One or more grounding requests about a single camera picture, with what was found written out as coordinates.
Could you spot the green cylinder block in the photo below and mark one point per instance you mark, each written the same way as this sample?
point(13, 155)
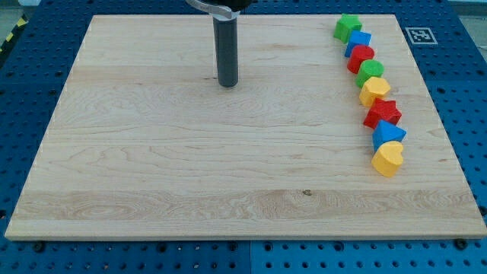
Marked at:
point(369, 68)

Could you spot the yellow black hazard tape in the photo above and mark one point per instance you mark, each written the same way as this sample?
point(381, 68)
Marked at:
point(14, 35)

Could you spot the red cylinder block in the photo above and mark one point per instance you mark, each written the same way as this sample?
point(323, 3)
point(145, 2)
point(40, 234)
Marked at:
point(359, 54)

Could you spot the white fiducial marker tag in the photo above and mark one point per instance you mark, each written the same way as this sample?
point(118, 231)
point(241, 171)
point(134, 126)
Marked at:
point(421, 36)

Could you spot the blue cube block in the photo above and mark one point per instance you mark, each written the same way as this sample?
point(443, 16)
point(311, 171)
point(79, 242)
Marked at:
point(357, 38)

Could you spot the light wooden board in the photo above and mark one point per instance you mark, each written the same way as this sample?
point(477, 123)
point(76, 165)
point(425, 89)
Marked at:
point(145, 145)

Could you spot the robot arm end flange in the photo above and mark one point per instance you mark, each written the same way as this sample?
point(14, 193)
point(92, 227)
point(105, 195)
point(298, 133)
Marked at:
point(223, 10)

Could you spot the yellow hexagon block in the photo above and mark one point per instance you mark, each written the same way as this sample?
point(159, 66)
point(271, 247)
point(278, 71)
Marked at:
point(373, 88)

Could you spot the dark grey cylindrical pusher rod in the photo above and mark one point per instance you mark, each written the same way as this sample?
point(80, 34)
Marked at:
point(225, 37)

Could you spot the green star block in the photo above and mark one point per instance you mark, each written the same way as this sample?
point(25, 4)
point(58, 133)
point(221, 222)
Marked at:
point(345, 26)

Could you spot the blue triangle block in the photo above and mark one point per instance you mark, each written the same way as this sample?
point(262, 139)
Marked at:
point(386, 132)

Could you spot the yellow heart block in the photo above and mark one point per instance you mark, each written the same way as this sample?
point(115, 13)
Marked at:
point(388, 158)

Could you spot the red star block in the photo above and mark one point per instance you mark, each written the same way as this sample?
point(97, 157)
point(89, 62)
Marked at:
point(382, 110)

